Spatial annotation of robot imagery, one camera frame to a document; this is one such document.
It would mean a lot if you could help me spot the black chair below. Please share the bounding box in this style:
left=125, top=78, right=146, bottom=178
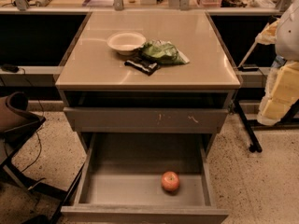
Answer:
left=0, top=91, right=66, bottom=200

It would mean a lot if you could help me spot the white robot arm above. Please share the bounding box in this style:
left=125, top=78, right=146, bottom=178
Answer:
left=255, top=0, right=299, bottom=126

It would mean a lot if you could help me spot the closed grey upper drawer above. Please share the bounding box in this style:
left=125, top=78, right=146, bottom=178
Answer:
left=64, top=107, right=228, bottom=133

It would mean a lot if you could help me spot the grey drawer cabinet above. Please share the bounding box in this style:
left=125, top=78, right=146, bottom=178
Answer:
left=53, top=9, right=243, bottom=154

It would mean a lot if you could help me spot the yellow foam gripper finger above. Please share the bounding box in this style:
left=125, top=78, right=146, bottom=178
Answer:
left=255, top=21, right=278, bottom=45
left=257, top=62, right=299, bottom=125

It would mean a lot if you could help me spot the green chip bag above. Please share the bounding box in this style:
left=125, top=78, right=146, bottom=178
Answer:
left=139, top=40, right=190, bottom=65

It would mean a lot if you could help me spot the red apple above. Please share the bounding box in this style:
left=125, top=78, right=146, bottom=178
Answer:
left=161, top=171, right=179, bottom=192

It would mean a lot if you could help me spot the white pole with black tip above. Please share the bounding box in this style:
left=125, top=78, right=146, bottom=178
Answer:
left=237, top=41, right=258, bottom=68

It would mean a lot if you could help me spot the black device on shelf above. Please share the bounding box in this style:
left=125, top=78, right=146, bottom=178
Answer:
left=0, top=63, right=20, bottom=73

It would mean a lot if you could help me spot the white paper bowl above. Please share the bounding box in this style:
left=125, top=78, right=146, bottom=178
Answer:
left=107, top=32, right=146, bottom=55

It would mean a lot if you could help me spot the black snack wrapper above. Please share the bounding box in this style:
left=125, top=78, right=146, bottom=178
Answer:
left=124, top=57, right=159, bottom=76

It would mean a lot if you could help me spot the open grey middle drawer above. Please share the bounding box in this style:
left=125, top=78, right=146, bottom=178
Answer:
left=62, top=133, right=228, bottom=224

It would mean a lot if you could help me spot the black floor cable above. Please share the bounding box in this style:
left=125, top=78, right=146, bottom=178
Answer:
left=19, top=67, right=45, bottom=174

